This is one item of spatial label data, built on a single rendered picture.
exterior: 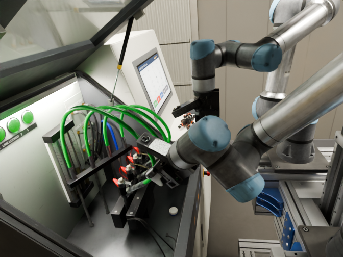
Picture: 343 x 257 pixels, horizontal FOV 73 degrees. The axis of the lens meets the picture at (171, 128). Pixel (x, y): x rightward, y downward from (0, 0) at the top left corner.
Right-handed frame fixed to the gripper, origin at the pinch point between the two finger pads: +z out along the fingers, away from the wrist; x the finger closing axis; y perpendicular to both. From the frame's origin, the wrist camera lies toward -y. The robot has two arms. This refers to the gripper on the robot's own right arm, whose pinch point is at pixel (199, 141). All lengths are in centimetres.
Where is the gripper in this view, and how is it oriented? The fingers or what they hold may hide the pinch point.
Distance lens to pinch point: 86.5
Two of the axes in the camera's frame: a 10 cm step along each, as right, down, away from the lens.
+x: 2.0, -4.7, 8.6
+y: 9.7, 0.0, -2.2
